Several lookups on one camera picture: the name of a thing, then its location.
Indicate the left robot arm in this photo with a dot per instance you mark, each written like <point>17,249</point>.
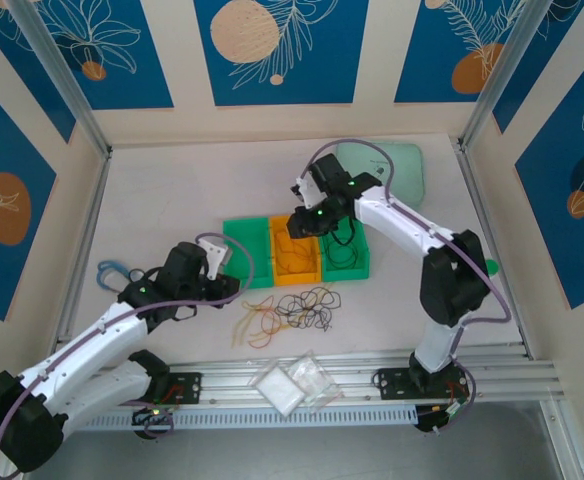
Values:
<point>72,350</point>

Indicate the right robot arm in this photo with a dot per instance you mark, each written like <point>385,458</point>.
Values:
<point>452,280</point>

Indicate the green plastic bin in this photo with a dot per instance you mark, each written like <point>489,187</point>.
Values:
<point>344,272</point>
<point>257,230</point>

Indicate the orange plastic bin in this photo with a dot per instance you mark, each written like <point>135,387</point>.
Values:
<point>292,280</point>

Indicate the mint green fabric pouch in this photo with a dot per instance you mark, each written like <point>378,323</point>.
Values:
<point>407,175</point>

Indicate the white packet in bag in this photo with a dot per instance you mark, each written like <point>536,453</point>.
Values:
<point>279,392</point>

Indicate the clear plastic zip bag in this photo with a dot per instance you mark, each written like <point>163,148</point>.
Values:
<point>317,380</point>

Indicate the small circuit board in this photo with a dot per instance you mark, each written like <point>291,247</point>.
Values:
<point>452,410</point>
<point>154,412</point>

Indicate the white bottle green cap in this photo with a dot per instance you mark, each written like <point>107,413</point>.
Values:
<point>492,267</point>

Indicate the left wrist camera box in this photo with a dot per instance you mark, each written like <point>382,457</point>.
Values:
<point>214,255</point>

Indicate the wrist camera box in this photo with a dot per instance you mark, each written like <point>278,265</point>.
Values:
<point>214,255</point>
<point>309,192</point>

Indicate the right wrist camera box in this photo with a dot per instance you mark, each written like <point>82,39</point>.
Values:
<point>309,192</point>

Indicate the aluminium front rail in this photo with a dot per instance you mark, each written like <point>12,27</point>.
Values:
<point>222,387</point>

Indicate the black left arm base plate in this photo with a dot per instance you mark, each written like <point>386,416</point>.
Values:
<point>187,387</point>

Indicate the aluminium side rail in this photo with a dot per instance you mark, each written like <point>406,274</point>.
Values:
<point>472,190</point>
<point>89,220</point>

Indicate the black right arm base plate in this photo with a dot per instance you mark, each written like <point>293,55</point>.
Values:
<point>392,382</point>

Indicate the aluminium corner post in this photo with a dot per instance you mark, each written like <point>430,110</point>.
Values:
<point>57,65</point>
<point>502,65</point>

